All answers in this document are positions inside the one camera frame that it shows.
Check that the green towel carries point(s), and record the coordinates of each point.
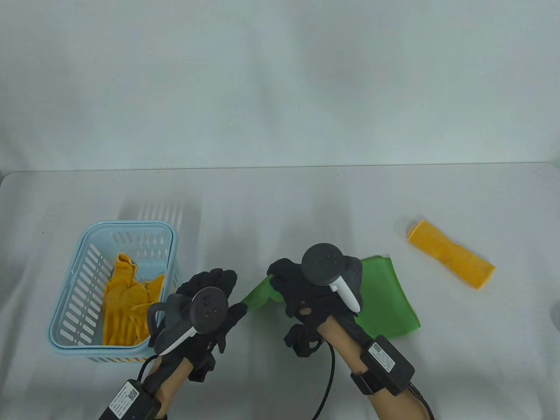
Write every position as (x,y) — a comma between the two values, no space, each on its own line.
(385,302)

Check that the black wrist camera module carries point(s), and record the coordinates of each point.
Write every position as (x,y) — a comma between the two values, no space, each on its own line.
(203,367)
(302,341)

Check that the person's left hand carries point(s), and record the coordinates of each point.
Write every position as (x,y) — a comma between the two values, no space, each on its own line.
(214,280)

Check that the person's right forearm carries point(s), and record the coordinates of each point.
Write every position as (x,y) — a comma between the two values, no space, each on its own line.
(385,402)

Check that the person's right hand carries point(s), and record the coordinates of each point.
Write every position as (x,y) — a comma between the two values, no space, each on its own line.
(302,297)

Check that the black wrist sensor box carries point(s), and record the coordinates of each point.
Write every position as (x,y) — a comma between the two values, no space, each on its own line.
(129,400)
(389,363)

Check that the yellow square towel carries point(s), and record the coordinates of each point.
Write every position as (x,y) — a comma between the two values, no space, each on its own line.
(450,253)

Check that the grey white tracker controller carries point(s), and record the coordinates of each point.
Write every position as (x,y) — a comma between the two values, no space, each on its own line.
(210,308)
(323,262)

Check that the orange-yellow towel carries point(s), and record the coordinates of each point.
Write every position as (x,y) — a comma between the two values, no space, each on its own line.
(127,306)

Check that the light blue plastic basket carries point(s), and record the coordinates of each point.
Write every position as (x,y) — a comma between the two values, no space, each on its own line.
(65,315)

